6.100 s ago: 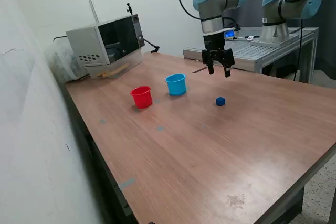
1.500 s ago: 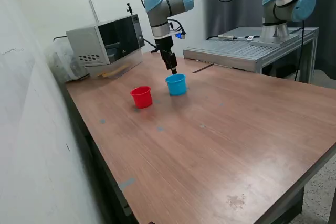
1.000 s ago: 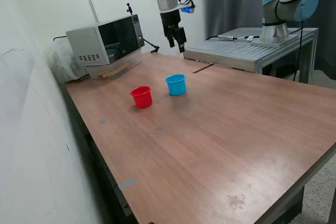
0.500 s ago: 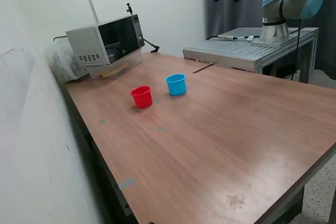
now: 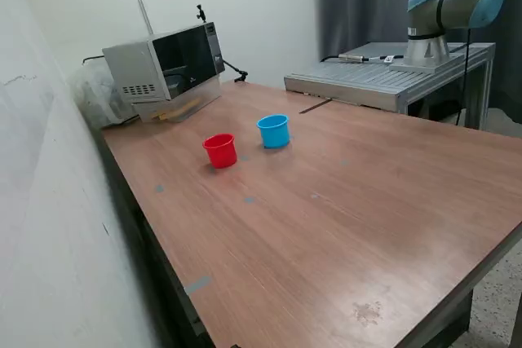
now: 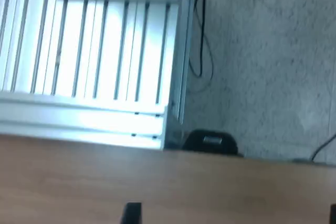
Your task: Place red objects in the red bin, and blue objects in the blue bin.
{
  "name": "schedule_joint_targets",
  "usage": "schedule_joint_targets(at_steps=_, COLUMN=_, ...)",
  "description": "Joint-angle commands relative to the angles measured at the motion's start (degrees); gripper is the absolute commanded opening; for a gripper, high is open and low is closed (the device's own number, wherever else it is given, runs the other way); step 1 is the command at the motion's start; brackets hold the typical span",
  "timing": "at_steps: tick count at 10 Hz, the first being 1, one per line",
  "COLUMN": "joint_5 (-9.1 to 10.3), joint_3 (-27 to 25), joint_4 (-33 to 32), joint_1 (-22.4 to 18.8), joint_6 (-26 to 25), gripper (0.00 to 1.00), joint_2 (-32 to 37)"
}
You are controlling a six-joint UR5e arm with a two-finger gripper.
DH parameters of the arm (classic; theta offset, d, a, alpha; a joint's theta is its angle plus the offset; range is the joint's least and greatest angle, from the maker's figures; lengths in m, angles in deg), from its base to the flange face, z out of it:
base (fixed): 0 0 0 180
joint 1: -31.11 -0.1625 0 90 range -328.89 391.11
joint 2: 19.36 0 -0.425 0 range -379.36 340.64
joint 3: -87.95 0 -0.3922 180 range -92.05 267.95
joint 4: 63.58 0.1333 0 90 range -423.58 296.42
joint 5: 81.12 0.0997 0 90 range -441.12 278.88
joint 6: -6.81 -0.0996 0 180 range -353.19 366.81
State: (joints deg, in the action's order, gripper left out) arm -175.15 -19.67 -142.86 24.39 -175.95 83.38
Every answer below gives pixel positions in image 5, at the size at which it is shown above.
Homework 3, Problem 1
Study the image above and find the blue plastic bin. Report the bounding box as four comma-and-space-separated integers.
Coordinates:
256, 113, 291, 150

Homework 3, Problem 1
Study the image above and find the red plastic bin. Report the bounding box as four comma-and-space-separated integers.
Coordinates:
201, 133, 238, 170

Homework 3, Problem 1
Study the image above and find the dark grey curtain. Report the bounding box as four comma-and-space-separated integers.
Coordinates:
317, 0, 522, 125

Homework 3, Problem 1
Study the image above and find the grey metal robot stand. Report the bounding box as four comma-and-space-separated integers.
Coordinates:
284, 41, 497, 131

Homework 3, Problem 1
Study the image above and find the flat metal strip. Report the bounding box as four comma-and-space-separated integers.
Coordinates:
299, 98, 332, 115

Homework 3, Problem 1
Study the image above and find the thin white rod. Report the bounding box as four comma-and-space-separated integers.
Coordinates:
137, 0, 155, 37

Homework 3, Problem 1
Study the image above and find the light wooden stick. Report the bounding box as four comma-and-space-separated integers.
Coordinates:
152, 99, 201, 122

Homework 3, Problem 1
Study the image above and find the silver microwave oven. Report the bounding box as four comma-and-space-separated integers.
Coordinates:
101, 21, 226, 103

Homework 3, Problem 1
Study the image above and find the clear plastic bag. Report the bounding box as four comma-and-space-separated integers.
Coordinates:
71, 60, 138, 129

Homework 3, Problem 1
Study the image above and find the long grey tape strip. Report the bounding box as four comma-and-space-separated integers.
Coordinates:
184, 275, 213, 296

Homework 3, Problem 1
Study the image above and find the cable with silver connector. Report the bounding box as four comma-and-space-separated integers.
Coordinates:
320, 53, 405, 64

